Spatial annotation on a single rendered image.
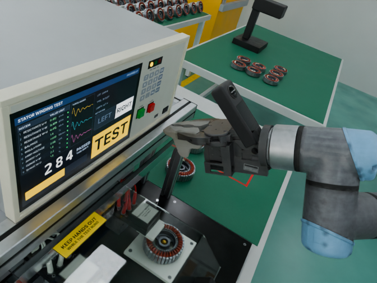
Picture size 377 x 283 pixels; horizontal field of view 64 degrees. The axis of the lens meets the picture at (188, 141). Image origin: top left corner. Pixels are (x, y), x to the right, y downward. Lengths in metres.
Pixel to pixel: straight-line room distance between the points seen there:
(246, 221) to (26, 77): 0.86
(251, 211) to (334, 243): 0.67
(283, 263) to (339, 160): 1.66
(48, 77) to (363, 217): 0.48
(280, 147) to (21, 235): 0.40
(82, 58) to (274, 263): 1.80
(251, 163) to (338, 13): 5.14
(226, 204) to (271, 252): 1.03
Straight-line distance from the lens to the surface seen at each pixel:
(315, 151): 0.48
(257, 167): 0.54
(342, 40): 5.65
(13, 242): 0.49
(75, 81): 0.43
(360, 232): 0.53
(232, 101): 0.50
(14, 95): 0.38
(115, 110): 0.55
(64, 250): 0.54
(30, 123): 0.42
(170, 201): 1.03
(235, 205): 1.13
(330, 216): 0.49
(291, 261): 2.15
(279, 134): 0.50
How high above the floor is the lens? 1.52
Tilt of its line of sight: 35 degrees down
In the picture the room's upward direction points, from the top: 18 degrees clockwise
